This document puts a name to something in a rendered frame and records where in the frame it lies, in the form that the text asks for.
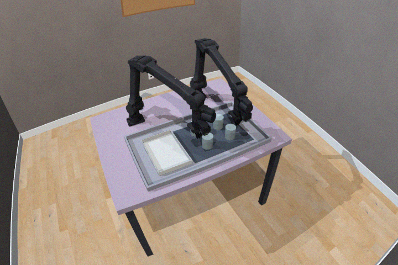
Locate dark grey flat mat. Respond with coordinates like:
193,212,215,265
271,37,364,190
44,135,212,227
173,113,253,163

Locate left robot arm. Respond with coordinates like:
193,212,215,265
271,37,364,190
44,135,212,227
190,38,253,122

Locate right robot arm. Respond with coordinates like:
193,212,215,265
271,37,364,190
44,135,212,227
126,55,216,136

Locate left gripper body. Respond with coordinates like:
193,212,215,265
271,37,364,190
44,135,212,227
228,105,242,120

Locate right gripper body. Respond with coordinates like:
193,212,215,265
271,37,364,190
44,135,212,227
187,117,201,133

